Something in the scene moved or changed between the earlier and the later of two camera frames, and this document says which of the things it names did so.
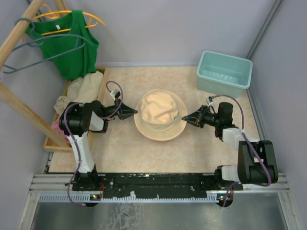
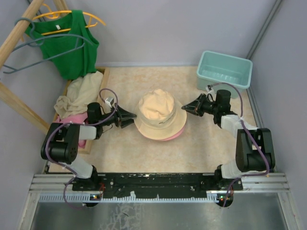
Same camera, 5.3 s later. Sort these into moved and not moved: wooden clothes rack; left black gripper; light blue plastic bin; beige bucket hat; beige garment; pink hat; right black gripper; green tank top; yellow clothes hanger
Moved: left black gripper; pink hat; right black gripper
Not moved: light blue plastic bin; wooden clothes rack; yellow clothes hanger; beige bucket hat; green tank top; beige garment
